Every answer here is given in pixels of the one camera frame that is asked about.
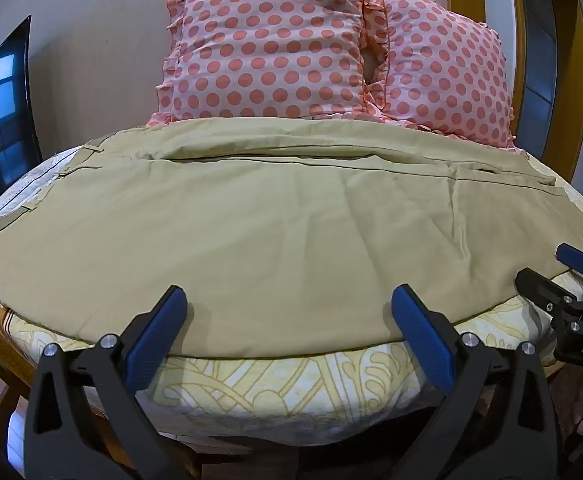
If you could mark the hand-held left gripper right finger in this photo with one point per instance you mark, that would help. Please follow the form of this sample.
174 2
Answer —
424 340

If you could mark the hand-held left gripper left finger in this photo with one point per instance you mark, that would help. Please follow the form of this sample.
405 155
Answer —
152 340

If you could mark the khaki pants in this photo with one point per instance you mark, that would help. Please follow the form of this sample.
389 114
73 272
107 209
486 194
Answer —
271 240

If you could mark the yellow patterned bed sheet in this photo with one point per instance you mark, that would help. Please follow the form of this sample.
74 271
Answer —
281 390

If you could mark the dark door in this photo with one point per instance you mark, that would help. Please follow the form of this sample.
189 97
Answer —
546 60

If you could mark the pink polka dot ruffled pillow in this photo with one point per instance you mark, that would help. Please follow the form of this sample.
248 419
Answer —
266 45
446 65

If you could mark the black television screen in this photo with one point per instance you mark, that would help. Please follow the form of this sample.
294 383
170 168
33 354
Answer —
1 110

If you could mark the wooden bed frame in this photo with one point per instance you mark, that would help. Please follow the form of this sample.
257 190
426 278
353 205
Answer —
14 350

